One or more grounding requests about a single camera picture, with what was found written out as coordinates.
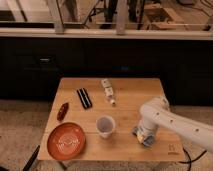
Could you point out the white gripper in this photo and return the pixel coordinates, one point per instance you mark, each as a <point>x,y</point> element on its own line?
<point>141,132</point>

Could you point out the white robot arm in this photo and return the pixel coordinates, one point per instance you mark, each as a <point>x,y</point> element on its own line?
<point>156,112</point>

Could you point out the black rectangular remote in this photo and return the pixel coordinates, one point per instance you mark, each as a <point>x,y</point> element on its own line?
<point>84,98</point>

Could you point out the orange ribbed plate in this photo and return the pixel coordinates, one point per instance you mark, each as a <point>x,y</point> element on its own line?
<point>66,141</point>

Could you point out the black table leg bar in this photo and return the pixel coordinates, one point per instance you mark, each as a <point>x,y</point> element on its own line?
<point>31,159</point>

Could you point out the dark red sausage toy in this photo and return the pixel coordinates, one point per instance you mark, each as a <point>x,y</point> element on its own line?
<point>62,111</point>

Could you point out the small white bottle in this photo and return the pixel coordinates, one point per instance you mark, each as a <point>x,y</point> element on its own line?
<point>108,91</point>

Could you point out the translucent plastic cup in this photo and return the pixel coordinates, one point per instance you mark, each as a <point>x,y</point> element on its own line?
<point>105,126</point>

